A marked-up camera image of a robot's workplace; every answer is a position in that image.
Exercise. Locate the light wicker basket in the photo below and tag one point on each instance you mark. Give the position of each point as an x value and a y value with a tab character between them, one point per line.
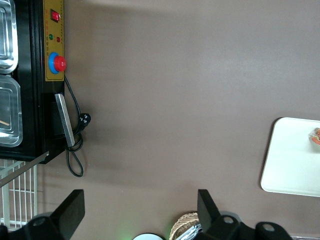
180	225

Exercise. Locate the black tray sealing machine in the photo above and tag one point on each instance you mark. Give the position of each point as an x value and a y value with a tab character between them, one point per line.
30	100

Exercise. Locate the silver metal bar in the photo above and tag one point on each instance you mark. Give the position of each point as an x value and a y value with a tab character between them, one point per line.
25	167

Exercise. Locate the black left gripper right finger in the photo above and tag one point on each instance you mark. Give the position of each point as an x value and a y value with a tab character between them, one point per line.
212	225

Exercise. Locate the beige plastic serving tray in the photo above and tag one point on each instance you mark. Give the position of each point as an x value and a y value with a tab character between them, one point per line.
287	162

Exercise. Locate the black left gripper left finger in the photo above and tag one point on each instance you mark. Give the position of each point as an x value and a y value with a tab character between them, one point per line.
67	215

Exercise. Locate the orange snack packet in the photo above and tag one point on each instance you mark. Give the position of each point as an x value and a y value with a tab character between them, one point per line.
316	136

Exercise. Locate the steel food container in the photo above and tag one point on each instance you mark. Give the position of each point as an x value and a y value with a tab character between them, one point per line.
10	105
7	37

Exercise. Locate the stacked aluminium foil trays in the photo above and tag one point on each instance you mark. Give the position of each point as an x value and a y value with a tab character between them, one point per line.
192	232

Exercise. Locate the red mushroom stop button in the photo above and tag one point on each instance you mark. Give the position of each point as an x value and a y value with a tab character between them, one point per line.
59	63

